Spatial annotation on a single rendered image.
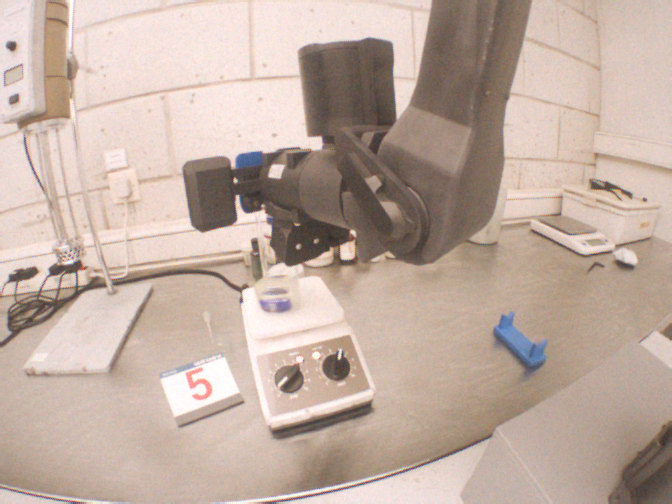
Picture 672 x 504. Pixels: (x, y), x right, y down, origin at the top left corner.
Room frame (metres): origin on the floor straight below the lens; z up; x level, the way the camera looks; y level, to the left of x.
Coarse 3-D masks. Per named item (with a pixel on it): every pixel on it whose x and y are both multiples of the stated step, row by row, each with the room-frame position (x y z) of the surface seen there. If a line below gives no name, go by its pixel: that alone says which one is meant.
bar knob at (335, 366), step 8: (336, 352) 0.27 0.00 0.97; (328, 360) 0.27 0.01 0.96; (336, 360) 0.26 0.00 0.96; (344, 360) 0.27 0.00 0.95; (328, 368) 0.26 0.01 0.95; (336, 368) 0.25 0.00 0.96; (344, 368) 0.26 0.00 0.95; (328, 376) 0.25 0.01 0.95; (336, 376) 0.25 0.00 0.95; (344, 376) 0.26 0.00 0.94
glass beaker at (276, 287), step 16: (256, 256) 0.36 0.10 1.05; (272, 256) 0.37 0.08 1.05; (256, 272) 0.32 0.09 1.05; (272, 272) 0.32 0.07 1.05; (288, 272) 0.33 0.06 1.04; (256, 288) 0.33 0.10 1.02; (272, 288) 0.32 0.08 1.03; (288, 288) 0.32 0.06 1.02; (256, 304) 0.33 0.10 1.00; (272, 304) 0.32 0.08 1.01; (288, 304) 0.32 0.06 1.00
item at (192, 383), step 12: (216, 360) 0.29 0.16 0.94; (192, 372) 0.27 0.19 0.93; (204, 372) 0.27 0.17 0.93; (216, 372) 0.28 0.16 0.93; (228, 372) 0.28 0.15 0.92; (168, 384) 0.25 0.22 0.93; (180, 384) 0.25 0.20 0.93; (192, 384) 0.26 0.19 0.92; (204, 384) 0.26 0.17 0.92; (216, 384) 0.27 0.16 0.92; (228, 384) 0.27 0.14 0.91; (180, 396) 0.24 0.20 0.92; (192, 396) 0.24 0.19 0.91; (204, 396) 0.25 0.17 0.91; (180, 408) 0.23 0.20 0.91
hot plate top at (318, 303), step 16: (304, 288) 0.39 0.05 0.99; (320, 288) 0.39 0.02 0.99; (304, 304) 0.34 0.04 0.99; (320, 304) 0.34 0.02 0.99; (336, 304) 0.34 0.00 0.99; (256, 320) 0.31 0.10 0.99; (272, 320) 0.31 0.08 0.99; (288, 320) 0.31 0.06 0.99; (304, 320) 0.31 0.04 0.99; (320, 320) 0.31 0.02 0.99; (336, 320) 0.31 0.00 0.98; (256, 336) 0.28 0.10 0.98; (272, 336) 0.29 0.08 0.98
